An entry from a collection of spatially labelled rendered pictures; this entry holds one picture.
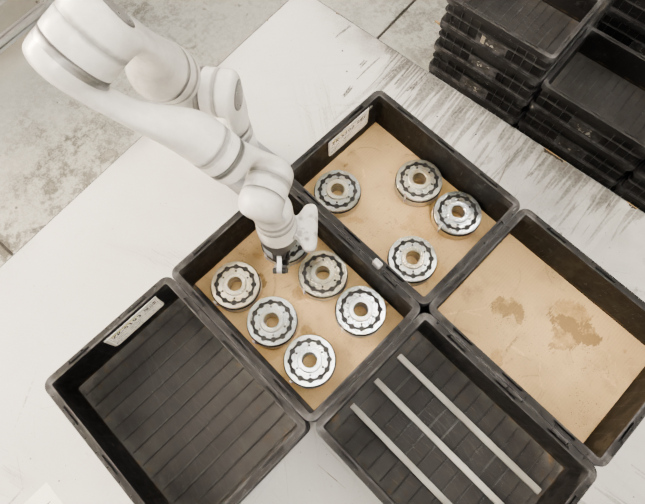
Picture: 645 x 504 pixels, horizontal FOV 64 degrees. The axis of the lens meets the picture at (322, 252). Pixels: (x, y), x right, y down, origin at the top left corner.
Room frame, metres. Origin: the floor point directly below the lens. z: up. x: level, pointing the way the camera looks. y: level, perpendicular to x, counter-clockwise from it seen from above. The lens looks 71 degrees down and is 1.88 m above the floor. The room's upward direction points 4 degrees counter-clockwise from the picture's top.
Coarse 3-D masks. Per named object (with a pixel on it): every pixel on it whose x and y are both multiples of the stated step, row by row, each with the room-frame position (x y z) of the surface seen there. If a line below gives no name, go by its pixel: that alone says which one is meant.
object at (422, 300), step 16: (384, 96) 0.67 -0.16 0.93; (352, 112) 0.64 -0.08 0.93; (400, 112) 0.63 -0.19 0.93; (336, 128) 0.60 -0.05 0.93; (320, 144) 0.57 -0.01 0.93; (448, 144) 0.55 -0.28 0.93; (304, 160) 0.53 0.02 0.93; (464, 160) 0.51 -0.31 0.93; (480, 176) 0.47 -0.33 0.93; (304, 192) 0.46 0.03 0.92; (320, 208) 0.42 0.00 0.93; (512, 208) 0.39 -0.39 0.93; (336, 224) 0.38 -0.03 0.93; (496, 224) 0.36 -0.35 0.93; (352, 240) 0.35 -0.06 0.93; (480, 240) 0.33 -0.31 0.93; (368, 256) 0.31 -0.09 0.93; (464, 256) 0.30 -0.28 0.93; (448, 272) 0.27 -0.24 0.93
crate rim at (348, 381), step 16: (224, 224) 0.40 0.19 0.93; (208, 240) 0.37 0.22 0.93; (192, 256) 0.33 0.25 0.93; (176, 272) 0.30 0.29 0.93; (384, 272) 0.28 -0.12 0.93; (192, 288) 0.27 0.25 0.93; (400, 288) 0.24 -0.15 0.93; (416, 304) 0.21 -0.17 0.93; (272, 384) 0.08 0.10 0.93; (288, 400) 0.05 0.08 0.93; (304, 416) 0.02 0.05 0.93; (320, 416) 0.02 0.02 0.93
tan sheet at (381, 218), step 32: (352, 160) 0.58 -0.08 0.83; (384, 160) 0.57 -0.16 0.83; (384, 192) 0.49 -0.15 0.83; (352, 224) 0.42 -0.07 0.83; (384, 224) 0.42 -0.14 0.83; (416, 224) 0.41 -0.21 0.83; (480, 224) 0.40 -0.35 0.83; (384, 256) 0.34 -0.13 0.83; (448, 256) 0.33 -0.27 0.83; (416, 288) 0.27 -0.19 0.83
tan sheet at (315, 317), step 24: (264, 264) 0.34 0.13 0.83; (264, 288) 0.29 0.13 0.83; (288, 288) 0.28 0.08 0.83; (240, 312) 0.24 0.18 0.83; (312, 312) 0.23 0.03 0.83; (360, 312) 0.22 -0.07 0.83; (336, 336) 0.18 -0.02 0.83; (384, 336) 0.17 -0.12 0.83; (312, 360) 0.13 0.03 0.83; (336, 360) 0.13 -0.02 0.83; (360, 360) 0.12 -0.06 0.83; (336, 384) 0.08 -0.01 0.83; (312, 408) 0.04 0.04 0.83
